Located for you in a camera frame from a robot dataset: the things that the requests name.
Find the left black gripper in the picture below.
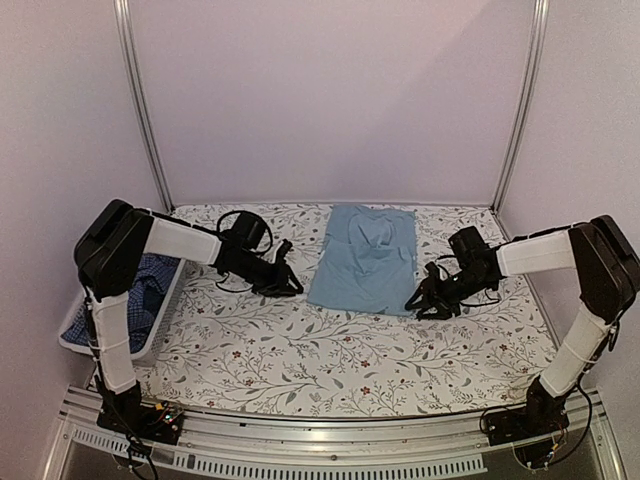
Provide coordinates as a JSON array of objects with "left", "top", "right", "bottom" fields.
[{"left": 230, "top": 250, "right": 305, "bottom": 298}]

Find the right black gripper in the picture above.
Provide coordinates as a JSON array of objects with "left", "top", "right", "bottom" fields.
[{"left": 406, "top": 267, "right": 491, "bottom": 320}]

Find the light blue t-shirt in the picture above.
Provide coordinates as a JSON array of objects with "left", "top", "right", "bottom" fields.
[{"left": 307, "top": 205, "right": 417, "bottom": 316}]

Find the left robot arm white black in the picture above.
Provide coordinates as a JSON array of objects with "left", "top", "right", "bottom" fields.
[{"left": 73, "top": 199, "right": 303, "bottom": 434}]

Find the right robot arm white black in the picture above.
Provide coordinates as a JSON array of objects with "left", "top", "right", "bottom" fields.
[{"left": 405, "top": 215, "right": 639, "bottom": 436}]

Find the white plastic laundry basket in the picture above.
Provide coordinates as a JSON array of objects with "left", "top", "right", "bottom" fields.
[{"left": 59, "top": 260, "right": 186, "bottom": 367}]

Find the floral patterned table mat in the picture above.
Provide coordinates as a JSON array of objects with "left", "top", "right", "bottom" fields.
[{"left": 97, "top": 202, "right": 564, "bottom": 417}]

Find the dark blue checkered shirt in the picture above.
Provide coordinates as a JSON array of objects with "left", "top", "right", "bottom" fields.
[{"left": 60, "top": 254, "right": 180, "bottom": 354}]

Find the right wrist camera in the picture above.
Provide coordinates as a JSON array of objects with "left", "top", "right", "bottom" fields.
[{"left": 424, "top": 261, "right": 449, "bottom": 287}]

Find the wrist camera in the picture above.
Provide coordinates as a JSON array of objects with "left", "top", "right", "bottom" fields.
[
  {"left": 273, "top": 239, "right": 293, "bottom": 263},
  {"left": 424, "top": 261, "right": 449, "bottom": 287}
]

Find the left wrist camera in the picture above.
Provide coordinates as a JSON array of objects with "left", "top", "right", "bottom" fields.
[{"left": 273, "top": 239, "right": 293, "bottom": 263}]

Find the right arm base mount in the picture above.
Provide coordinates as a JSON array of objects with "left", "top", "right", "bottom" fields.
[{"left": 479, "top": 401, "right": 569, "bottom": 446}]

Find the front aluminium rail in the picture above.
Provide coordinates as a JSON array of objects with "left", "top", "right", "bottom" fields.
[{"left": 43, "top": 387, "right": 627, "bottom": 479}]

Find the right aluminium frame post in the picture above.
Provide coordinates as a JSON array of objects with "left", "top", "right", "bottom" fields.
[{"left": 491, "top": 0, "right": 549, "bottom": 215}]

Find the aluminium frame post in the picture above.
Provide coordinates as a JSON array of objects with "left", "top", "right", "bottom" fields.
[
  {"left": 491, "top": 0, "right": 549, "bottom": 215},
  {"left": 113, "top": 0, "right": 175, "bottom": 212}
]

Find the left aluminium frame post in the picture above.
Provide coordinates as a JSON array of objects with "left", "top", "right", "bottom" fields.
[{"left": 113, "top": 0, "right": 175, "bottom": 212}]

